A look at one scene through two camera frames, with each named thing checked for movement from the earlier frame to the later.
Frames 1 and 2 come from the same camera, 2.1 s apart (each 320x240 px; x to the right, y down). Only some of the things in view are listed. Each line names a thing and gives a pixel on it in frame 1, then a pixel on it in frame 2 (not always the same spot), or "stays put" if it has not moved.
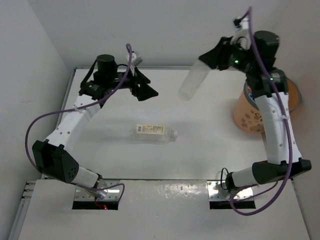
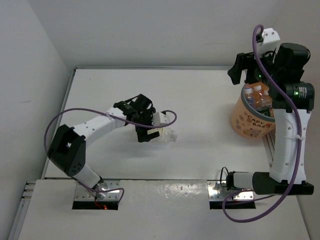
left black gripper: x=143 y=91 → x=142 y=135
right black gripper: x=217 y=57 → x=243 y=61
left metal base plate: x=112 y=193 stays put
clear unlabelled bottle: x=193 y=80 → x=248 y=91
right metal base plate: x=216 y=193 stays put
